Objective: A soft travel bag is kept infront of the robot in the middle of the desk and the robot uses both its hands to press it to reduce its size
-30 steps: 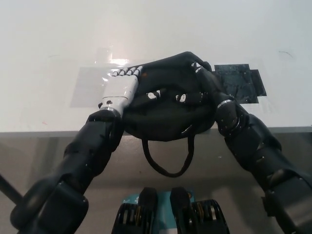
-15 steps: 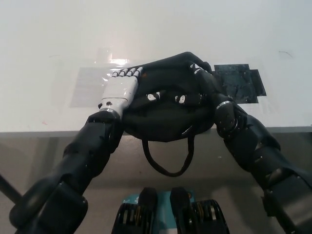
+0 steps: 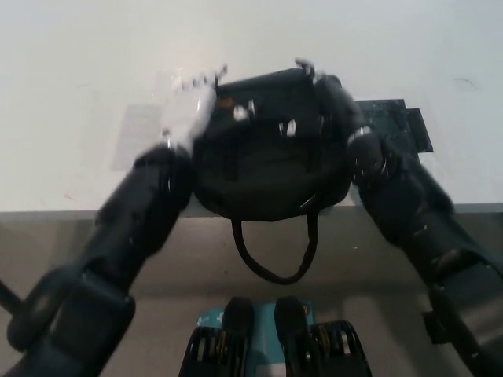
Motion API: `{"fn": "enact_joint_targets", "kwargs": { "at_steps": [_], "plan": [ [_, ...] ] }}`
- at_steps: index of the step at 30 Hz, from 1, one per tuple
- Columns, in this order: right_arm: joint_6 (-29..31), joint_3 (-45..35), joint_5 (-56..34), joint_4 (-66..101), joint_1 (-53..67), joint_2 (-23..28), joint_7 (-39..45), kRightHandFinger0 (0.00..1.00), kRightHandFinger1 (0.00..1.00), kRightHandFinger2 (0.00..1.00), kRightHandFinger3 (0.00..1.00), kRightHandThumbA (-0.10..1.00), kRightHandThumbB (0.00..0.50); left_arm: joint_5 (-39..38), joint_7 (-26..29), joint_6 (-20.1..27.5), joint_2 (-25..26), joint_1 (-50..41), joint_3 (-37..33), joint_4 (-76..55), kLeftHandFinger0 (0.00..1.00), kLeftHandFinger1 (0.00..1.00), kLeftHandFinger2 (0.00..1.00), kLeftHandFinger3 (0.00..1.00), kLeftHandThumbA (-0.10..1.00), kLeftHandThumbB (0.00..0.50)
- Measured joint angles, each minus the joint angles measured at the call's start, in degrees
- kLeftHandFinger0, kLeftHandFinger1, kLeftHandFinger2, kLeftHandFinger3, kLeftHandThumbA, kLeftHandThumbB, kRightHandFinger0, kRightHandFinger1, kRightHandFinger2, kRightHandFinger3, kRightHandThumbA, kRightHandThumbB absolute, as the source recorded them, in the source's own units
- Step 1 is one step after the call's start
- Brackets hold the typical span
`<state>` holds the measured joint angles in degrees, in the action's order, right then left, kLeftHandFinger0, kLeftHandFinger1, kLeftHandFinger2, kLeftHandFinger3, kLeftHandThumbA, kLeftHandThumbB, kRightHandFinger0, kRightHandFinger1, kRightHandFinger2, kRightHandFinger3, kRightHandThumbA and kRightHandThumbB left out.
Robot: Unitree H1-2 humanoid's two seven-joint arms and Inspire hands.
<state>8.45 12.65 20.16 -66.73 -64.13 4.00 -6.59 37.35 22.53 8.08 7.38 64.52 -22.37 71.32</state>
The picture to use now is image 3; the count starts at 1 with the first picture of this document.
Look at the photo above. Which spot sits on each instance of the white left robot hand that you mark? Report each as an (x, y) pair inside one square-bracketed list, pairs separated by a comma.
[(186, 114)]

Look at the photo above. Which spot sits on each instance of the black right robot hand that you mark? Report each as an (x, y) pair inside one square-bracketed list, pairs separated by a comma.
[(338, 104)]

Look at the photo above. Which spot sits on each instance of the black soft travel bag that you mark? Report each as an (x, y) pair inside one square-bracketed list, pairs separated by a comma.
[(267, 173)]

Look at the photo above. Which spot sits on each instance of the black teal robot torso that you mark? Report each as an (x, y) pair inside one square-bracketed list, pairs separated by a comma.
[(239, 345)]

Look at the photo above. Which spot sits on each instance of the clear plastic film piece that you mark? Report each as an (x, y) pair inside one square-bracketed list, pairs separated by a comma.
[(167, 84)]

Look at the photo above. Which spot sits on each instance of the large black tape patch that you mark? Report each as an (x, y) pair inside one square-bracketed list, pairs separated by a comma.
[(389, 121)]

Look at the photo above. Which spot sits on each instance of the grey translucent tape patch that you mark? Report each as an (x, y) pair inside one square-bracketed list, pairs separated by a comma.
[(135, 133)]

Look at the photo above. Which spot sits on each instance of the black table leg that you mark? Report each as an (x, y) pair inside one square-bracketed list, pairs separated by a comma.
[(9, 296)]

